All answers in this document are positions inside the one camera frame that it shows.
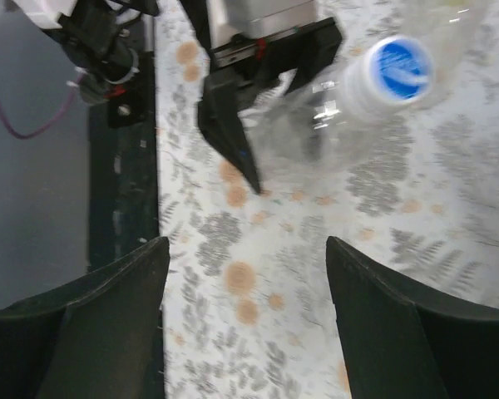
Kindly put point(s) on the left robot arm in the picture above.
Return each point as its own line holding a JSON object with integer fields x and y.
{"x": 249, "y": 45}

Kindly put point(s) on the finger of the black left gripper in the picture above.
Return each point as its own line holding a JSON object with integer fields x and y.
{"x": 307, "y": 50}
{"x": 222, "y": 129}

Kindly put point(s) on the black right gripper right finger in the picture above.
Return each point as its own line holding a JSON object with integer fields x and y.
{"x": 403, "y": 339}

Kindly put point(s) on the clear round bottle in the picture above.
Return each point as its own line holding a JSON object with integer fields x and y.
{"x": 339, "y": 116}

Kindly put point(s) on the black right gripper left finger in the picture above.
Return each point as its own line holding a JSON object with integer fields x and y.
{"x": 99, "y": 336}

